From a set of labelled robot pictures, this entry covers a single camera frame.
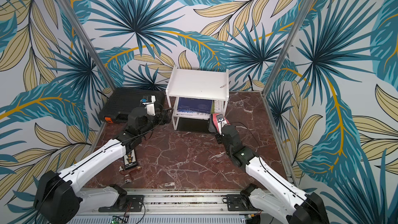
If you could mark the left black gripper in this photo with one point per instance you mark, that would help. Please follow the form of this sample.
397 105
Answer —
162 121

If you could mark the pink cloth with black trim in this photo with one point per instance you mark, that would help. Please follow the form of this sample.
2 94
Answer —
213 123

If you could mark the white two-tier bookshelf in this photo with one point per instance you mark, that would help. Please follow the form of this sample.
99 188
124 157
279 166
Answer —
196 84

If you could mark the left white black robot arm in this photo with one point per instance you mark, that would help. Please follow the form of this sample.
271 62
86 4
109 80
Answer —
59 197

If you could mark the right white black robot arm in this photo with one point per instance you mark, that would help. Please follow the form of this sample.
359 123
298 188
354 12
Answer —
285 202

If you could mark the dark blue book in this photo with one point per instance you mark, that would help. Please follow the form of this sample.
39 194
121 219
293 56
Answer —
194 105

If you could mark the black plastic tool case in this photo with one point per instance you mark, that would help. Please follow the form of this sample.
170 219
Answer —
123 101

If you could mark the black card with yellow pattern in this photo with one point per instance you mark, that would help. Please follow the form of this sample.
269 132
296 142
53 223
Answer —
130 160

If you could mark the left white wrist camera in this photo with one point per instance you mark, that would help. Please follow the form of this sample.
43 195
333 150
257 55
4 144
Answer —
148 102

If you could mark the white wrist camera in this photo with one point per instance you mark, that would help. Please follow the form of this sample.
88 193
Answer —
148 102
221 121

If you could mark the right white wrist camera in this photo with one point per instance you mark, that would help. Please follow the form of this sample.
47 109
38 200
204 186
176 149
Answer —
221 121

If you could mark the aluminium front rail frame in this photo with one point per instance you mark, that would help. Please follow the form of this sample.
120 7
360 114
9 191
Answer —
183 202

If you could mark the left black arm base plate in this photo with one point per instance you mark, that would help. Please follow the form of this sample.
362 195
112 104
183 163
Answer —
124 202

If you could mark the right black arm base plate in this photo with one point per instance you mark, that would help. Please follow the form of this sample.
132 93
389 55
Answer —
241 202

